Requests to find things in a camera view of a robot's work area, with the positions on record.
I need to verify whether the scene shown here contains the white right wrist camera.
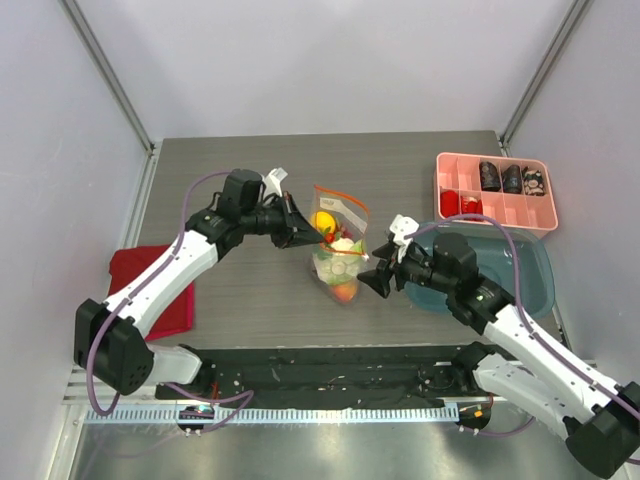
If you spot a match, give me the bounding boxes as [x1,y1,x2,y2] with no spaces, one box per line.
[389,214,419,263]

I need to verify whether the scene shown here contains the black jar in bin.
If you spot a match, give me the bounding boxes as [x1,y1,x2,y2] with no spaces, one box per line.
[502,164,523,194]
[479,161,501,192]

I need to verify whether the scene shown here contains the blue translucent plastic tray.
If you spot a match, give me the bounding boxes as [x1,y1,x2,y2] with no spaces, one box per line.
[416,223,555,320]

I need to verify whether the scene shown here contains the pink plastic bin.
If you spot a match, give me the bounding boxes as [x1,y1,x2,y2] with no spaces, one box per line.
[433,152,559,238]

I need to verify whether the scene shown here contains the patterned packet in bin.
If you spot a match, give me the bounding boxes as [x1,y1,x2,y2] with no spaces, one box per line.
[522,167,546,196]

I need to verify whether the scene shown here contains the yellow lemon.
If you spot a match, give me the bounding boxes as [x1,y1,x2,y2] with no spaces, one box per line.
[312,211,337,233]

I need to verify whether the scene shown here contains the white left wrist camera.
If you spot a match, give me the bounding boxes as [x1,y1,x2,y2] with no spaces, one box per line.
[262,167,288,199]

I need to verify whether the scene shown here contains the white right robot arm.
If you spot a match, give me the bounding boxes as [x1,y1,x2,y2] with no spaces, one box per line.
[357,234,639,479]

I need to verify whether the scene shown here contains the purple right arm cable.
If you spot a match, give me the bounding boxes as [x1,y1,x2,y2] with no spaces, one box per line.
[399,213,640,437]

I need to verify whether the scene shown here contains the orange peach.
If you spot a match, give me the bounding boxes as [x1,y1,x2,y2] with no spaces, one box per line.
[330,281,358,303]

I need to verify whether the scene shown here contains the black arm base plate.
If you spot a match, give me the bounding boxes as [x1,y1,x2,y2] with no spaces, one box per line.
[154,343,501,409]

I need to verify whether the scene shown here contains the cherry tomato sprig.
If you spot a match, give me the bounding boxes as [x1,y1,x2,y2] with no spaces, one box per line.
[324,226,352,246]

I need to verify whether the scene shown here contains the clear orange-zip plastic bag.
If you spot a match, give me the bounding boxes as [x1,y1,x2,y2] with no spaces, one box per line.
[310,185,370,305]

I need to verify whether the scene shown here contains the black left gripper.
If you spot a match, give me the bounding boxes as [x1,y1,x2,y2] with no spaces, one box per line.
[241,191,324,249]

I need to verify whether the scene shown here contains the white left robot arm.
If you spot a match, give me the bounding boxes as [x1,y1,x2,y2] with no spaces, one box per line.
[74,194,323,399]

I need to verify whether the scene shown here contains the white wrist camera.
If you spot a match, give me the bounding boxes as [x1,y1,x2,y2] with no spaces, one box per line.
[262,167,288,199]
[389,214,419,263]

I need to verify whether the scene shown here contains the white cauliflower with leaves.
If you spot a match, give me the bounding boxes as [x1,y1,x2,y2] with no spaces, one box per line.
[312,239,368,286]

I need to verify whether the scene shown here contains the dark red folded cloth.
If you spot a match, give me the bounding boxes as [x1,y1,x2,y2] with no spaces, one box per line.
[108,244,196,344]

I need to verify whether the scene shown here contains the red items in bin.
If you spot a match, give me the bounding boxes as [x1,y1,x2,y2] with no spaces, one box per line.
[438,189,484,218]

